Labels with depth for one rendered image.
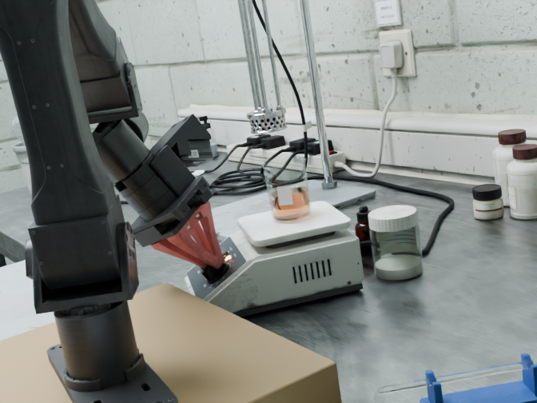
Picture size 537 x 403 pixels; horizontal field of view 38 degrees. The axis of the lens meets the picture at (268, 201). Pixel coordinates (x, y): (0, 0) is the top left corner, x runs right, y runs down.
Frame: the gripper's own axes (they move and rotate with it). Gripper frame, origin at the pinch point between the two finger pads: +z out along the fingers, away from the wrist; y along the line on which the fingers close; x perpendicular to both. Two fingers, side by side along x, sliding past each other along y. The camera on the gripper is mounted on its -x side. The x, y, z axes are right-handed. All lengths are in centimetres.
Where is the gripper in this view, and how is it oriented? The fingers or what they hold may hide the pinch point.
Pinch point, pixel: (213, 261)
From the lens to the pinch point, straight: 90.9
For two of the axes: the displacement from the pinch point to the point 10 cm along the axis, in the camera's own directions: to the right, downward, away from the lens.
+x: -4.5, 6.2, -6.4
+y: -6.6, 2.6, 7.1
